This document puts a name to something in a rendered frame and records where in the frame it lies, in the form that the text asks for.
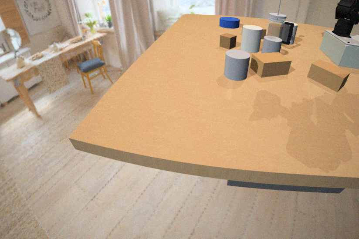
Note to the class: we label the tan cube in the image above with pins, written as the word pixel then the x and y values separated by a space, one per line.
pixel 228 41

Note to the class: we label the blue short cylinder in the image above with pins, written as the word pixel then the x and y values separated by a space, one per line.
pixel 229 22

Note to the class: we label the french press coffee maker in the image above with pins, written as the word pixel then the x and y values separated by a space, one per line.
pixel 276 26

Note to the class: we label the tan rectangular block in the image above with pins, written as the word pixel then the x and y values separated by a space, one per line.
pixel 328 75
pixel 270 64
pixel 263 31

